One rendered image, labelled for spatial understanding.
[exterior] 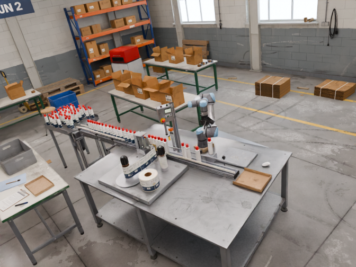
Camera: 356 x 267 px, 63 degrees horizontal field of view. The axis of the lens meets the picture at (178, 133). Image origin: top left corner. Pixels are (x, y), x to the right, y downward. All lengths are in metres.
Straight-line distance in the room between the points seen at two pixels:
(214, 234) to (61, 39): 9.06
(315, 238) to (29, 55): 9.10
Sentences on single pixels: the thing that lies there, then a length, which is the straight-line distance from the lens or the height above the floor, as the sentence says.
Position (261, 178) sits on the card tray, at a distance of 3.09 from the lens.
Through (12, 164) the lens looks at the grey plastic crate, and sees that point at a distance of 4.43.
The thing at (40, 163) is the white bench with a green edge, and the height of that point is 0.80.
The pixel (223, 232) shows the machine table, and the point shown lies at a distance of 2.57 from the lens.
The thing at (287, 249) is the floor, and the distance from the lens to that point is 3.56.
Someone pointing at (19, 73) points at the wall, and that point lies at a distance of 10.35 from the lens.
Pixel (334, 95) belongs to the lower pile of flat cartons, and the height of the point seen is 0.09.
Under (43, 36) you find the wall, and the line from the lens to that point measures 10.48.
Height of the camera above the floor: 2.72
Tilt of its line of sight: 28 degrees down
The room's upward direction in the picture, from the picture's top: 10 degrees counter-clockwise
